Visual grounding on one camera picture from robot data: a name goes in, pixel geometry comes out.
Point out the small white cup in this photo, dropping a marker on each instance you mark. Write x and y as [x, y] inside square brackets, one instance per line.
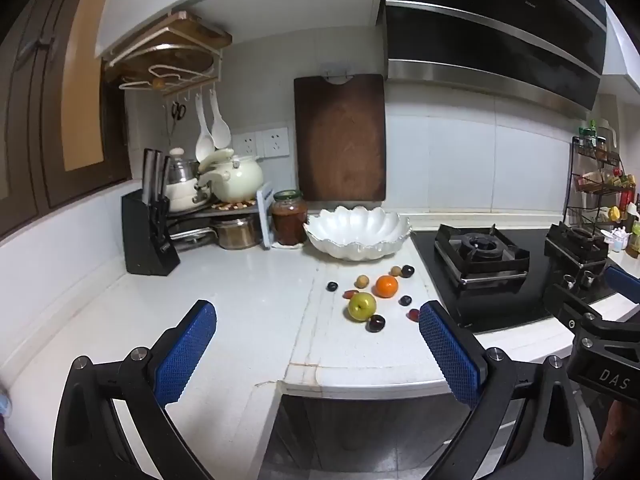
[617, 241]

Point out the woven trivet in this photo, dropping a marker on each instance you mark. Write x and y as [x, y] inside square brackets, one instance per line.
[232, 205]

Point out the black glass gas stove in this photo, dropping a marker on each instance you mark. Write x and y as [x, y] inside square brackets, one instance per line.
[510, 305]

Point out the dark blueberry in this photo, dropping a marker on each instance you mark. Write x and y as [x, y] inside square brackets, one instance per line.
[405, 301]
[332, 286]

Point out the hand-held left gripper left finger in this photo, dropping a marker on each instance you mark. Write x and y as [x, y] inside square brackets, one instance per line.
[185, 355]

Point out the white rice spoon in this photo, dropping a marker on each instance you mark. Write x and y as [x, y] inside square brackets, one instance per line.
[220, 130]
[203, 140]

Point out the black kitchen scissors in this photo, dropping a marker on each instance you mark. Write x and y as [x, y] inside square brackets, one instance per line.
[177, 110]

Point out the dark plum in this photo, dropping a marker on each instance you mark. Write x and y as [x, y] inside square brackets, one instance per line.
[408, 272]
[376, 323]

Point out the steel tray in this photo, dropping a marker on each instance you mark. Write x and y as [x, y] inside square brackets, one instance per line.
[192, 239]

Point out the black knife block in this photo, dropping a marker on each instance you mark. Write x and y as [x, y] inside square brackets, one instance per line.
[147, 240]

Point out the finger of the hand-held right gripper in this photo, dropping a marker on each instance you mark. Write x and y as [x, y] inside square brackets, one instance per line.
[624, 282]
[565, 302]

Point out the light wooden board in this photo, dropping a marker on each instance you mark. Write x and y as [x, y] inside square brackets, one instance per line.
[190, 35]

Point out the cream ceramic kettle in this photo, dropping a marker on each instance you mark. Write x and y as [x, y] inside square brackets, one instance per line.
[235, 175]

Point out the black burner grate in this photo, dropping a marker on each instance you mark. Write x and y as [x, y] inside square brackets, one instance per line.
[480, 255]
[575, 242]

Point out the white wall socket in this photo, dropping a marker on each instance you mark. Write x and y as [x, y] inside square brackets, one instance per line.
[246, 144]
[275, 141]

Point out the glass jar of red sauce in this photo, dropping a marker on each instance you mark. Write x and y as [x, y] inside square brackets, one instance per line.
[289, 217]

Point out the grey wall hook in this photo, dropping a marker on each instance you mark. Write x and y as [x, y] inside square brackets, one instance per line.
[339, 74]

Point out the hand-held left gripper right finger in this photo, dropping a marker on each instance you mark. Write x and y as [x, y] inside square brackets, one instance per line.
[450, 355]

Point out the grey lower cabinet door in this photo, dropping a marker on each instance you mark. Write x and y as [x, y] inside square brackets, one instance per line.
[350, 435]

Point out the steel cooking pot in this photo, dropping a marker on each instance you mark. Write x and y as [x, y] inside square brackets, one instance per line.
[237, 232]

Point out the black range hood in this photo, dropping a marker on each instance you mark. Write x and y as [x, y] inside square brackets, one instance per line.
[495, 25]

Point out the metal pot shelf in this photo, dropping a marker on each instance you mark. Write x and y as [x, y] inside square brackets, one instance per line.
[200, 212]

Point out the brown wooden cutting board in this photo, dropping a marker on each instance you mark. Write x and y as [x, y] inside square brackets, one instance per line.
[340, 137]

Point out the brown wooden window frame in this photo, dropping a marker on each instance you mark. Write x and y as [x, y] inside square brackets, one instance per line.
[50, 110]

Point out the green apple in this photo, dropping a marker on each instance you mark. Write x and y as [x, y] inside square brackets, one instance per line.
[361, 306]

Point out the white pot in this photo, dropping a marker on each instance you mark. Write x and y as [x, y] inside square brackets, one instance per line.
[182, 196]

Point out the steel stove knob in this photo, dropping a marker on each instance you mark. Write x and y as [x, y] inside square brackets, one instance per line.
[568, 280]
[587, 278]

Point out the orange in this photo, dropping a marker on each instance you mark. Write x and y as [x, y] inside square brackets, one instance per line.
[386, 286]

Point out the white scalloped bowl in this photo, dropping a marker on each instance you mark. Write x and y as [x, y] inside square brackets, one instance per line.
[357, 235]

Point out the person's right hand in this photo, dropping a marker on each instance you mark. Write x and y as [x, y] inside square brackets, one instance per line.
[620, 440]

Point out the row of condiment bottles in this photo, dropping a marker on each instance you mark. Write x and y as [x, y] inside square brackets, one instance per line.
[600, 147]

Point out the red cherry tomato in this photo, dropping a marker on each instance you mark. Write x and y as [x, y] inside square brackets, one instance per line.
[351, 293]
[413, 315]

